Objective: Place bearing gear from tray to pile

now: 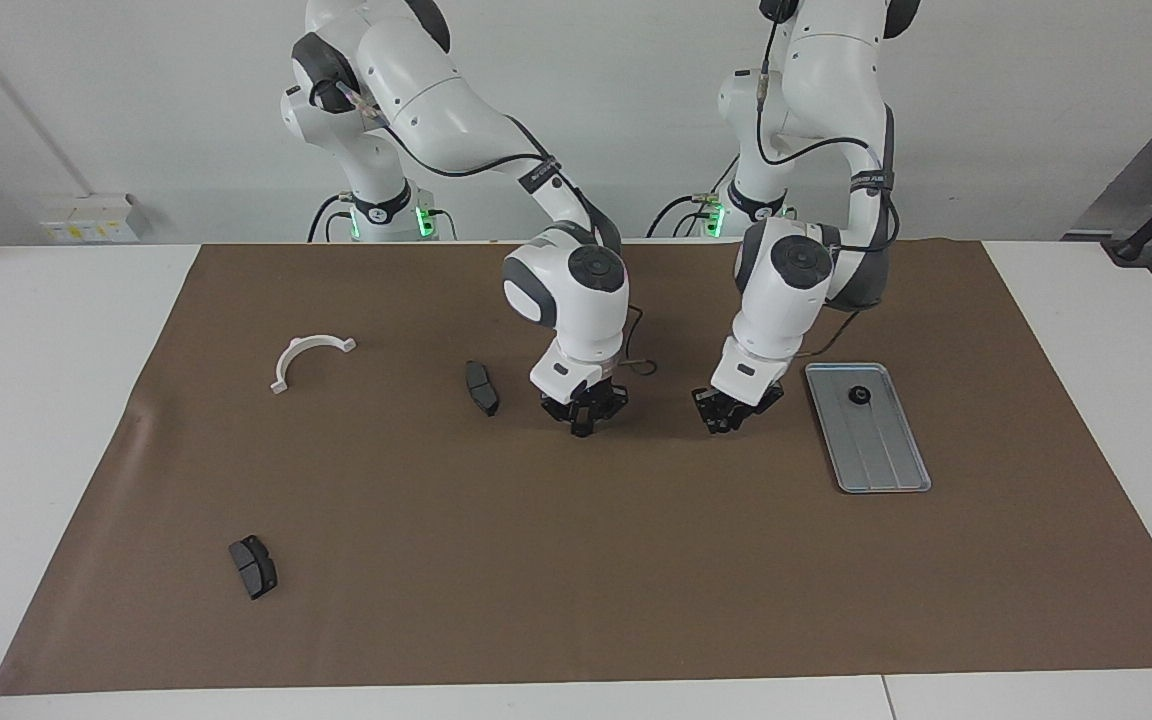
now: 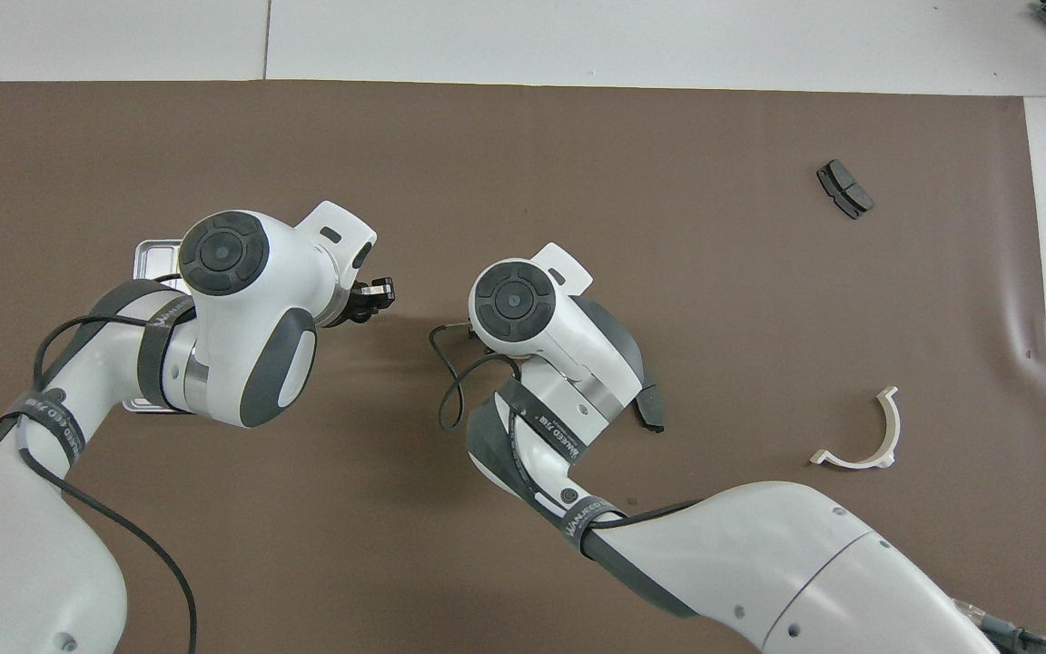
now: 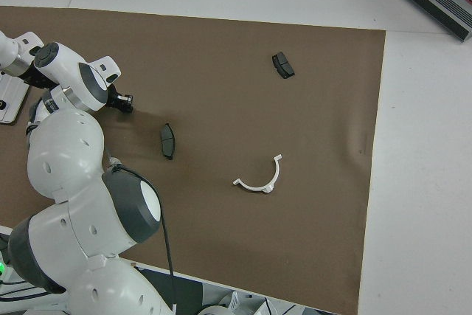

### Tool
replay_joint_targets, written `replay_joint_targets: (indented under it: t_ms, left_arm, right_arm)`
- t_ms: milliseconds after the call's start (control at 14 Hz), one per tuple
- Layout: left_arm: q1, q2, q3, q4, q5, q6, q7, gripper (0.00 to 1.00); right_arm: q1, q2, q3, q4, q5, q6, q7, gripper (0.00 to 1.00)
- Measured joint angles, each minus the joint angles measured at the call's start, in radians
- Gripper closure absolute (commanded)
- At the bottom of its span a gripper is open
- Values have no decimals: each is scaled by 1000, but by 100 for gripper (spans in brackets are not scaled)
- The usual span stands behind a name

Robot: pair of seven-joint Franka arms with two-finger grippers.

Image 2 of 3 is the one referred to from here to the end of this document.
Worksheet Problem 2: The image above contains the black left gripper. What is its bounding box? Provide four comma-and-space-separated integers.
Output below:
332, 278, 395, 328

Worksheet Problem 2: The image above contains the silver metal tray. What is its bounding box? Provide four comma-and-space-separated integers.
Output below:
121, 239, 188, 415

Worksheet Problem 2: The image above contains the long dark grey brake pad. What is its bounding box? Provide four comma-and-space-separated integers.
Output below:
634, 383, 667, 434

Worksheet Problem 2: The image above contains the brown table mat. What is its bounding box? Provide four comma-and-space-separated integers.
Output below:
0, 80, 1046, 654

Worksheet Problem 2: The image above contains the short dark grey brake pad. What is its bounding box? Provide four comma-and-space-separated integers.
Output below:
816, 159, 875, 221

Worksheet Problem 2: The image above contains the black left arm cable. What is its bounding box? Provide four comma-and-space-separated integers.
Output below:
1, 304, 199, 654

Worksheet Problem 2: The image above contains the white curved plastic bracket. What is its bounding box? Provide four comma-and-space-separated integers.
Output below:
809, 386, 902, 471

